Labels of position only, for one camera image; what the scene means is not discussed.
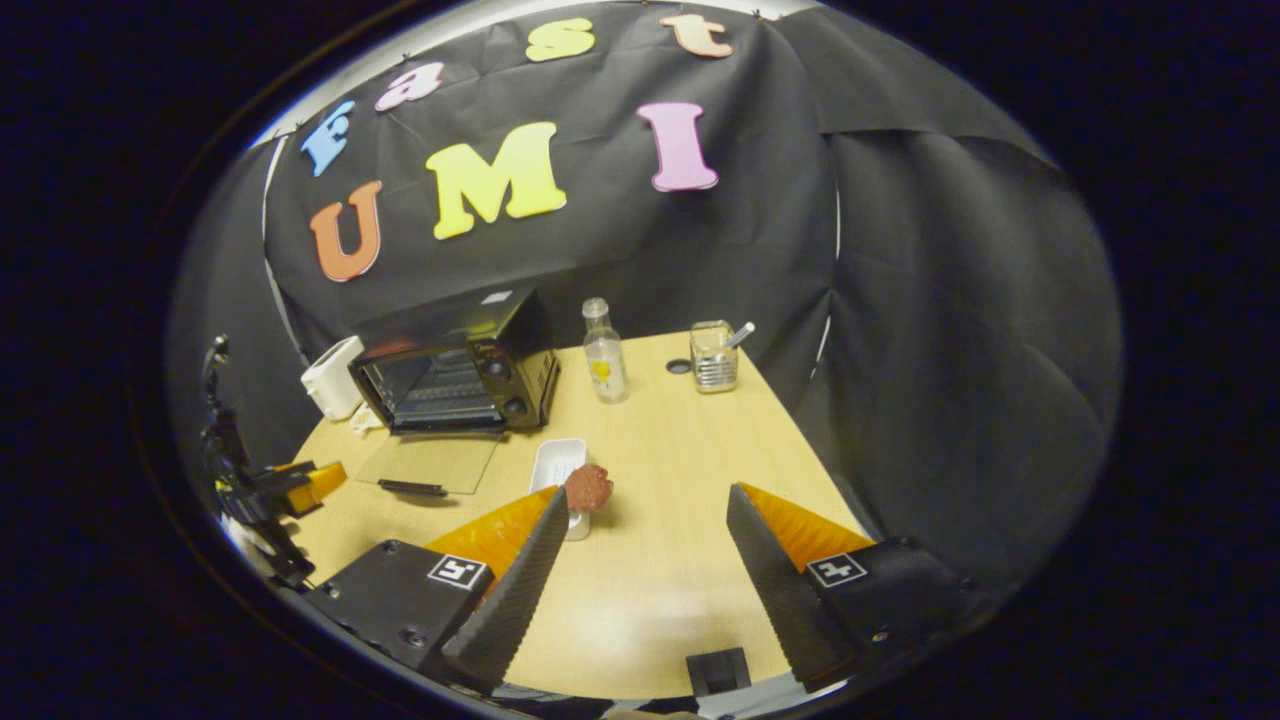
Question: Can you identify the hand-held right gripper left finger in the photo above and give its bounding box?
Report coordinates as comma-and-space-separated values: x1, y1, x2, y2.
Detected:
300, 485, 571, 694

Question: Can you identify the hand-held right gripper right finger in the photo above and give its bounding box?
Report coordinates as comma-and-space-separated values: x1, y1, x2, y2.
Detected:
725, 483, 991, 694

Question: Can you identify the brown meat piece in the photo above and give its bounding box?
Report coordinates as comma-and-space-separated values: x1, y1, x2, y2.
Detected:
564, 463, 614, 514

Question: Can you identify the black electric oven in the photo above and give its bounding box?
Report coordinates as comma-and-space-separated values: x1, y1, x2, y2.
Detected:
348, 288, 561, 498

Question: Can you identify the small black block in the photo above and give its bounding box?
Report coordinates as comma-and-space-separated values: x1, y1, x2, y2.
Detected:
686, 647, 751, 698

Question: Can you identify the white toaster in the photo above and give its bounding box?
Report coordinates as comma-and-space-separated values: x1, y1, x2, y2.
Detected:
301, 336, 366, 421

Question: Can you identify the white rectangular tray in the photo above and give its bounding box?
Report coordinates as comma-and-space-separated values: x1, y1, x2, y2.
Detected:
528, 437, 591, 541

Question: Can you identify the clear glass jar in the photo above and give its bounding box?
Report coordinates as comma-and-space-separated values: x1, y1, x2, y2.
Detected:
690, 320, 741, 394

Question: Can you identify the clear glass bottle yellow label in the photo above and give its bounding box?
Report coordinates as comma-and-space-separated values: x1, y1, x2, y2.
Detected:
583, 297, 629, 404

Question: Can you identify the black backdrop cloth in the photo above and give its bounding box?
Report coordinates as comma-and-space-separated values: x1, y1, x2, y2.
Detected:
170, 0, 1123, 601

